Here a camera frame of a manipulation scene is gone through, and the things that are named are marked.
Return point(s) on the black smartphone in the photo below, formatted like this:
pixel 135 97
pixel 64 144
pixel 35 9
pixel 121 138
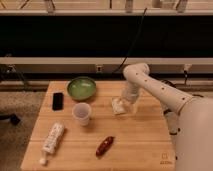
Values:
pixel 57 103

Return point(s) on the red sausage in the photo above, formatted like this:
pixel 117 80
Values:
pixel 104 146

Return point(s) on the white toothpaste tube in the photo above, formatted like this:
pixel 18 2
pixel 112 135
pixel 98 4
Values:
pixel 51 141

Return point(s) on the white sponge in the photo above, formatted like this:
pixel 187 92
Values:
pixel 117 106

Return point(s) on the black chair base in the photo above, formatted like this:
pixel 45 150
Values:
pixel 14 120

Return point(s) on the green bowl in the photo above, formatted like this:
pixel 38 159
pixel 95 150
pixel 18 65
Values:
pixel 81 88

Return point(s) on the translucent plastic cup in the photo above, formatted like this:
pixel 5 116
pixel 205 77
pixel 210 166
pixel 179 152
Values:
pixel 81 112

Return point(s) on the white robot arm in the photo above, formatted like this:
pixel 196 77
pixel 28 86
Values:
pixel 194 141

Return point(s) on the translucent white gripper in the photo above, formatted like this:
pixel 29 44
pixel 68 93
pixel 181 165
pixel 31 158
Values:
pixel 130 105

